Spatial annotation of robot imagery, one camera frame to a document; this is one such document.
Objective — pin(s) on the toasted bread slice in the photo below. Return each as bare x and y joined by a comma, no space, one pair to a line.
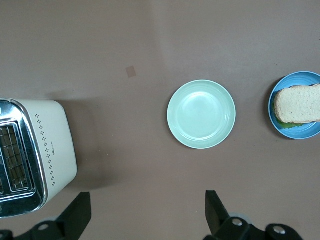
300,105

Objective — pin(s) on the mint green plate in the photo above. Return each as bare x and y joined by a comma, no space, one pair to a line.
201,113

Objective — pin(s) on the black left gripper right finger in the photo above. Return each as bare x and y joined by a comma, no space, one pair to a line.
217,220

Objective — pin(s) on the cream and chrome toaster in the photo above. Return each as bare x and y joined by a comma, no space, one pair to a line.
57,140

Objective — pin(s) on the brown tape patch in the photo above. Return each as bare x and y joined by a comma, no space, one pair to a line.
131,71

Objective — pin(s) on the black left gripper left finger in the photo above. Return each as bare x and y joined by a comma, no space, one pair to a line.
72,222

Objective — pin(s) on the green lettuce leaf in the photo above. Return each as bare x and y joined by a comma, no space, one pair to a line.
290,125

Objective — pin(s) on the blue plate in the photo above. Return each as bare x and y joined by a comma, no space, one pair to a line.
300,132

